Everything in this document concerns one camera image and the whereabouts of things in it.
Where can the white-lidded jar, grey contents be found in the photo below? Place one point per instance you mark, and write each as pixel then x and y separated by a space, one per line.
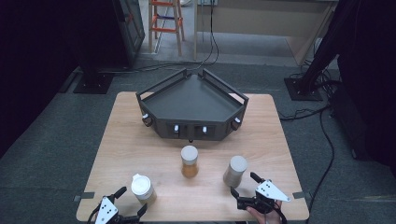
pixel 235 171

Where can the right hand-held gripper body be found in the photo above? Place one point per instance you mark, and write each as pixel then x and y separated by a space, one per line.
pixel 269 191

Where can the grey tape strip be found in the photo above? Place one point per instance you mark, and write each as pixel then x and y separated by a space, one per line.
pixel 299 195
pixel 84 195

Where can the black stand with square base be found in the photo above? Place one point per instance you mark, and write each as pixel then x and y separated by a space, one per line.
pixel 93 83

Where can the white-lidded jar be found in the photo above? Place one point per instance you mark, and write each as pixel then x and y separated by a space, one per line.
pixel 142 186
pixel 189 160
pixel 235 171

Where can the person's right hand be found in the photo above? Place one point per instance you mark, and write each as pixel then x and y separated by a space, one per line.
pixel 267 218

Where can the dark grey corner shelf rack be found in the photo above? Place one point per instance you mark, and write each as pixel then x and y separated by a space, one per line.
pixel 191 101

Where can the dark leaning panel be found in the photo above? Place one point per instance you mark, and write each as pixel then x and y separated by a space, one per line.
pixel 132 31

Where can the light wooden desk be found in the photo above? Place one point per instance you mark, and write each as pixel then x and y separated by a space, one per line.
pixel 249 20

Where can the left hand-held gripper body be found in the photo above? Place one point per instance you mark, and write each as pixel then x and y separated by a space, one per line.
pixel 107 214

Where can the wooden step ladder orange brackets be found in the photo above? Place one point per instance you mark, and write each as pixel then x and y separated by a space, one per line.
pixel 174 29

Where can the black curtain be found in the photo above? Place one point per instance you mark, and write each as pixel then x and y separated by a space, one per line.
pixel 34 62
pixel 370 77

